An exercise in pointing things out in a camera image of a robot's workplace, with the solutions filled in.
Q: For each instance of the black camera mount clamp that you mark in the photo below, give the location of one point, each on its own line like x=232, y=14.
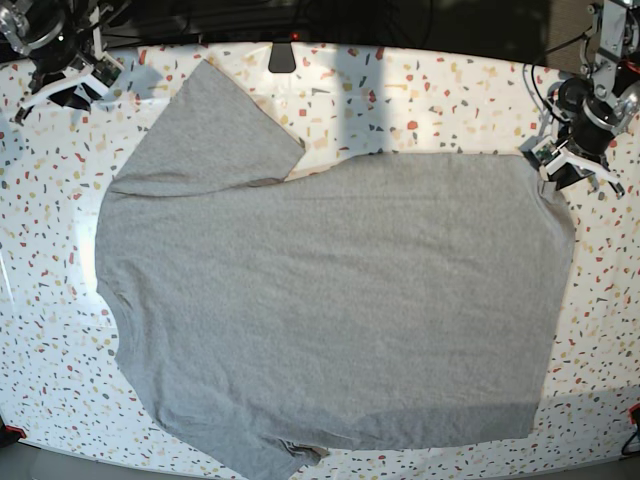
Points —
x=282, y=59

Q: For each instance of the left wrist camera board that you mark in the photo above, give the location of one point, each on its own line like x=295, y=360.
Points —
x=542, y=155

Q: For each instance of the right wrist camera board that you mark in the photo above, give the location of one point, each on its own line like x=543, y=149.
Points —
x=107, y=72

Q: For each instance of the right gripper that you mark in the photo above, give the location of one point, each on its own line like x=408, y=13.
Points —
x=60, y=87

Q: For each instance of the red table corner clamp left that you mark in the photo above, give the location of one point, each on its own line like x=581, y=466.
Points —
x=10, y=434

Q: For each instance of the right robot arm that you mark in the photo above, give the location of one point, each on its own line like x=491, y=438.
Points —
x=63, y=39

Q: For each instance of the grey T-shirt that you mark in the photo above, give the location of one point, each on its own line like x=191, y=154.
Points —
x=394, y=301

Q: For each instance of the red table corner clamp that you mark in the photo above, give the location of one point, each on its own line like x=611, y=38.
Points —
x=634, y=414
x=10, y=434

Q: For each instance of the red table corner clamp right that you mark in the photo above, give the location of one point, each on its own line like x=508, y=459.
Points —
x=634, y=414

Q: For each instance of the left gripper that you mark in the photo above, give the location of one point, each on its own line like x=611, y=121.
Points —
x=581, y=142

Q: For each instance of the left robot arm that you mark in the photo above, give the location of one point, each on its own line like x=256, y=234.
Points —
x=608, y=81

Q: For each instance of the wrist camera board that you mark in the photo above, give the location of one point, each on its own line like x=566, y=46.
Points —
x=107, y=72
x=542, y=155

